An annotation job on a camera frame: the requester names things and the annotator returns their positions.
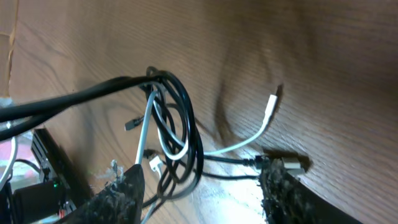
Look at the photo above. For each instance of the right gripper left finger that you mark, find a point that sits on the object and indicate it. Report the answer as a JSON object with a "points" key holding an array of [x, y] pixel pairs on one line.
{"points": [[119, 202]]}

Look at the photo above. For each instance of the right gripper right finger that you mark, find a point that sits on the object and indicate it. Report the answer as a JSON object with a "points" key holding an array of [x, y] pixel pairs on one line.
{"points": [[287, 200]]}

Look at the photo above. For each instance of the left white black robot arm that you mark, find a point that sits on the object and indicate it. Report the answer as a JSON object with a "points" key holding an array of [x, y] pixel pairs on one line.
{"points": [[32, 203]]}

